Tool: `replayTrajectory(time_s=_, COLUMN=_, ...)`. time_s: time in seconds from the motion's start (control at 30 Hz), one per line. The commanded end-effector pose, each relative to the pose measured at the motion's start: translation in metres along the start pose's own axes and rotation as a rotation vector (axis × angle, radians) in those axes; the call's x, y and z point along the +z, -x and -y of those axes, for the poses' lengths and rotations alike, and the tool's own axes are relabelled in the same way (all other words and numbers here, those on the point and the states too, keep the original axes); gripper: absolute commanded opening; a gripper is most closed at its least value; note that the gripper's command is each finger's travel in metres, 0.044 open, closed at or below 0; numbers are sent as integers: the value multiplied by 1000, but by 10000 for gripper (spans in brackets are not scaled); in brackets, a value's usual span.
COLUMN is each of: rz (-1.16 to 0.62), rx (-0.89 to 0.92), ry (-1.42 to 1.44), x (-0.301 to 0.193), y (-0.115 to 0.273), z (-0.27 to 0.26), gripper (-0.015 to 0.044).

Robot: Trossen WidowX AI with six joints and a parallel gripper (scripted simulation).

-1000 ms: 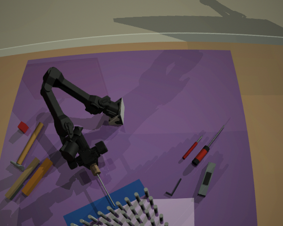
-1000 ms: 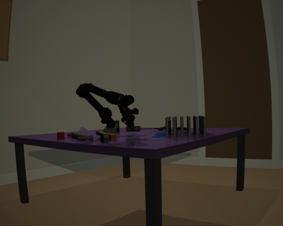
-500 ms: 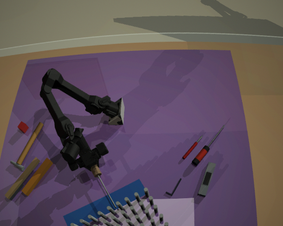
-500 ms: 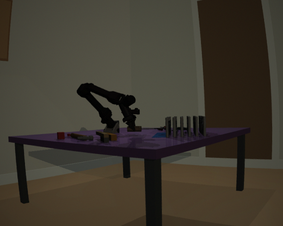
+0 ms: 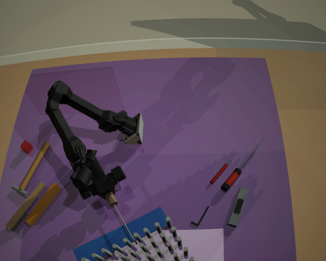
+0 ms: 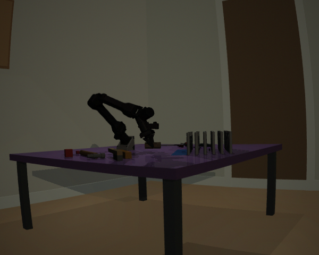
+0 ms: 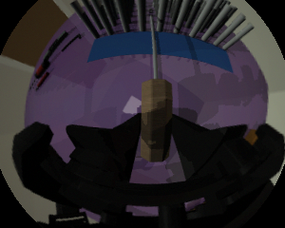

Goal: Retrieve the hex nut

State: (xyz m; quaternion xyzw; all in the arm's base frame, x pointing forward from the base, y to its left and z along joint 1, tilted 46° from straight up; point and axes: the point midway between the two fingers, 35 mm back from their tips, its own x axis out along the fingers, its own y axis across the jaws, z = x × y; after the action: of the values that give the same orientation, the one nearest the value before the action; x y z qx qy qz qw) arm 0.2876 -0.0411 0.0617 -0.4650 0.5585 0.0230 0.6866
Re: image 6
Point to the hammer with wooden handle and grey head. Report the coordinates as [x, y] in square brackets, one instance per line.
[92, 154]

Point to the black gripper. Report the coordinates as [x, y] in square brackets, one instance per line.
[147, 134]

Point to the blue flat strip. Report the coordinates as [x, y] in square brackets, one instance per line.
[180, 152]

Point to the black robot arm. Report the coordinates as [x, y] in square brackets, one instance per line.
[128, 109]

